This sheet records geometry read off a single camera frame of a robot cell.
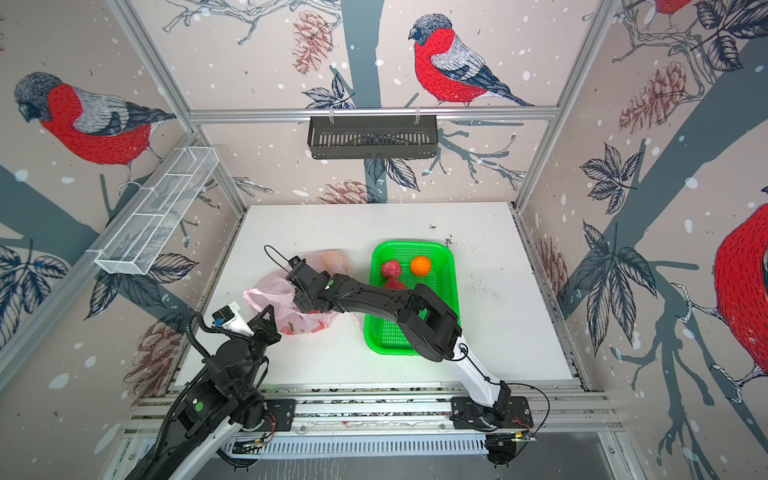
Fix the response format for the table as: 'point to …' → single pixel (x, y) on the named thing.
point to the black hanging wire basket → (373, 137)
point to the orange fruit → (420, 266)
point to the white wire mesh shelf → (145, 227)
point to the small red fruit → (391, 271)
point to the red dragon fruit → (392, 281)
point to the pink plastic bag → (277, 292)
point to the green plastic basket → (383, 336)
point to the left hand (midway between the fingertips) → (279, 301)
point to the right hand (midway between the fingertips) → (310, 286)
